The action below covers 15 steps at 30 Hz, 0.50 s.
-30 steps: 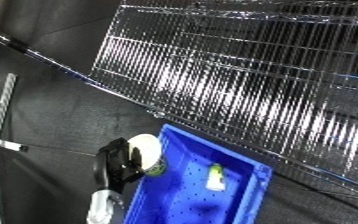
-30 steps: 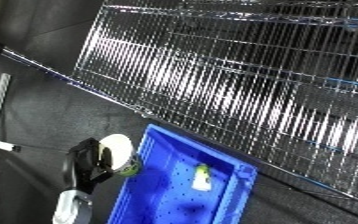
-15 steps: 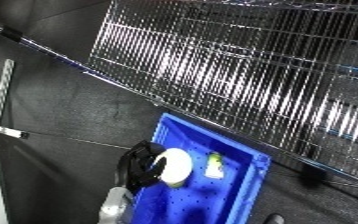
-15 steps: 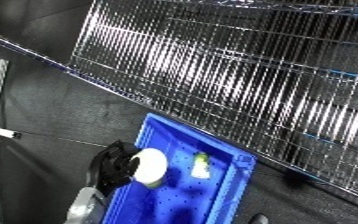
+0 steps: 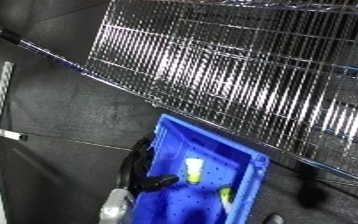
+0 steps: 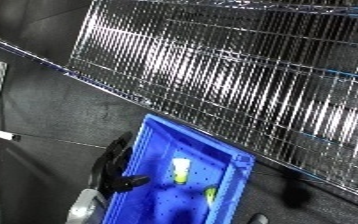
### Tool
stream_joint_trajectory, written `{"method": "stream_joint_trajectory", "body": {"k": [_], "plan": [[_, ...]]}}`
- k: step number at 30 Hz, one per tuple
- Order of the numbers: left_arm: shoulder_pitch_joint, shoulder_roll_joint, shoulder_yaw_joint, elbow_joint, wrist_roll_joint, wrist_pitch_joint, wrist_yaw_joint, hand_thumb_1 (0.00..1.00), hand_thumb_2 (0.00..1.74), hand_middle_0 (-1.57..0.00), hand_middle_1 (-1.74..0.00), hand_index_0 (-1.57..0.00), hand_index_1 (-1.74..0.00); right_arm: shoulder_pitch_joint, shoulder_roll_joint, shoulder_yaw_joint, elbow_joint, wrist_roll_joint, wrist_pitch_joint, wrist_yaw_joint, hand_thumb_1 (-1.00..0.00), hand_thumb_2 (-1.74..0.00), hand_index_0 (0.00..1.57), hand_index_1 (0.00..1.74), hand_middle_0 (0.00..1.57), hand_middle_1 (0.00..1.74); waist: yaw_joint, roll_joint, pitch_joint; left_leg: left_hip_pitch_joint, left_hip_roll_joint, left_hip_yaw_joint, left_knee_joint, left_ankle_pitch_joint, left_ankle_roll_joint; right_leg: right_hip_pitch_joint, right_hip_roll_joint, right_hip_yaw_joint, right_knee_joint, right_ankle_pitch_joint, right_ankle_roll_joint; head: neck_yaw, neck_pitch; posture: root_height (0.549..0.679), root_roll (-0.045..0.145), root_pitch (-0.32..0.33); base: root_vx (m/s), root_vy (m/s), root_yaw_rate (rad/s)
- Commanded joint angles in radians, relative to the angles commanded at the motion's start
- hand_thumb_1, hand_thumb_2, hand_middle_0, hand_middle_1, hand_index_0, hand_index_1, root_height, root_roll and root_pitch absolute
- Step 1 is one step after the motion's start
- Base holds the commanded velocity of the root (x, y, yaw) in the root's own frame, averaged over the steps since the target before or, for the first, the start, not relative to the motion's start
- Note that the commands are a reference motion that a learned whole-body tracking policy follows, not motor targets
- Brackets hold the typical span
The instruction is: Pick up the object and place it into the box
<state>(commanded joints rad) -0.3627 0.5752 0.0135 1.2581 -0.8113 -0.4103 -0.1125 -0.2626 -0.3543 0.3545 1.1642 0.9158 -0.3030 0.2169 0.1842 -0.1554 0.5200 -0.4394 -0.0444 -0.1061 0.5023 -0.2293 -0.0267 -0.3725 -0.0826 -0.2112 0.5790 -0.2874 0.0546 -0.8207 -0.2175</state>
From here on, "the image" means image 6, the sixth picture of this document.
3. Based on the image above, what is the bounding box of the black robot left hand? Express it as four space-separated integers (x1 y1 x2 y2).
88 131 155 201

